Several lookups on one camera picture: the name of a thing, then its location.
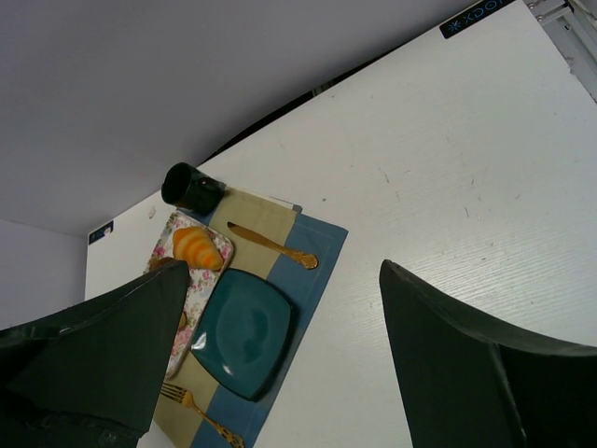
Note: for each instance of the blue and beige placemat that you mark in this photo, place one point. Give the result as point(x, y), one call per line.
point(283, 225)

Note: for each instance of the gold butter knife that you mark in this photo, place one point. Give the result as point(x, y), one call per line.
point(306, 260)

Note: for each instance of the right table logo sticker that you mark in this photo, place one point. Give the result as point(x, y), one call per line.
point(471, 16)

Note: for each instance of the small striped croissant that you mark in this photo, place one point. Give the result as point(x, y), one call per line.
point(182, 321)

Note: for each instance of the gold fork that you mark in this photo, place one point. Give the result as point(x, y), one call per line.
point(185, 398)

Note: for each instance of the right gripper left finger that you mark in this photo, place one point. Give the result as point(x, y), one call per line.
point(96, 367)

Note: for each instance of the floral rectangular tray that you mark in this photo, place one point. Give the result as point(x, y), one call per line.
point(201, 285)

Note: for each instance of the left table logo sticker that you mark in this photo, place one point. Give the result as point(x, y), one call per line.
point(101, 232)

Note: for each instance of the teal square plate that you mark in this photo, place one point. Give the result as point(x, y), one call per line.
point(243, 333)

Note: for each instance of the dark green mug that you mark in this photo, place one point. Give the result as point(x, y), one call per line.
point(184, 186)

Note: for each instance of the large striped croissant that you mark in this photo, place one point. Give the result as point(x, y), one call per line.
point(194, 246)

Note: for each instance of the chocolate croissant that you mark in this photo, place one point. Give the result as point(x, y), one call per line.
point(161, 263)

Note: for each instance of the aluminium table frame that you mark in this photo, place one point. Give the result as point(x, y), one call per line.
point(571, 26)

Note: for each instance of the table logo sticker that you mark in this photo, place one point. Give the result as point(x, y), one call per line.
point(471, 16)
point(101, 232)

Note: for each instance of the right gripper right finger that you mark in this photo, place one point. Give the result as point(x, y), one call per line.
point(469, 379)

